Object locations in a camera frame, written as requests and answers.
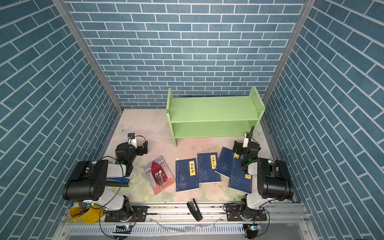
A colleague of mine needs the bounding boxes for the blue book yellow label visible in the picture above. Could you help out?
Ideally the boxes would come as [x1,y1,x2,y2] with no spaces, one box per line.
[175,158,199,192]
[198,153,221,184]

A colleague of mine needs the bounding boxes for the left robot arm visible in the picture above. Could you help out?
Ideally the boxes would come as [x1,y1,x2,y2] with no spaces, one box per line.
[62,140,148,224]

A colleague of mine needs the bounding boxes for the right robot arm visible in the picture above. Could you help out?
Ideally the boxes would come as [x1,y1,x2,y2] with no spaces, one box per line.
[216,141,294,222]

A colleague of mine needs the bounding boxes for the red illustrated book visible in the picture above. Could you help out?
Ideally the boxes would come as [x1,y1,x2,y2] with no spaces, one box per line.
[143,156,176,195]

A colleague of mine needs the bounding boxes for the blue black stapler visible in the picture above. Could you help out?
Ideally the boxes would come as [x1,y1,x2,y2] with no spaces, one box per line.
[105,177,130,188]

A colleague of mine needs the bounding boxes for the green two-tier shelf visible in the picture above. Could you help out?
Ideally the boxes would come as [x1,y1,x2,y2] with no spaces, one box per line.
[166,87,266,146]

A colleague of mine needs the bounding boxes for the yellow pen holder cup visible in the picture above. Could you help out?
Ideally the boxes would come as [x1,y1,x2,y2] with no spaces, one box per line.
[64,202,104,224]

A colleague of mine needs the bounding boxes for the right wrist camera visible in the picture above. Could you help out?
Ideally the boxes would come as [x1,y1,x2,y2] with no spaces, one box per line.
[243,133,251,149]

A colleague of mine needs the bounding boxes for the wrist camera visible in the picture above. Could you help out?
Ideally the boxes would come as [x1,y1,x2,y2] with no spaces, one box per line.
[127,133,138,148]
[243,133,251,149]

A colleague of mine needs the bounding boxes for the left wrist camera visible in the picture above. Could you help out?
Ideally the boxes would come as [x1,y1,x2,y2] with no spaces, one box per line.
[127,133,138,148]

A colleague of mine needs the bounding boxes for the black clip on rail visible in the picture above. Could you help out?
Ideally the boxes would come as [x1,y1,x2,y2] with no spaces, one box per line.
[187,199,203,222]

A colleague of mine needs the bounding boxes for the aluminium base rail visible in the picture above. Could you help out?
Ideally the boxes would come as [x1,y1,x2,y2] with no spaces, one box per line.
[54,201,316,240]

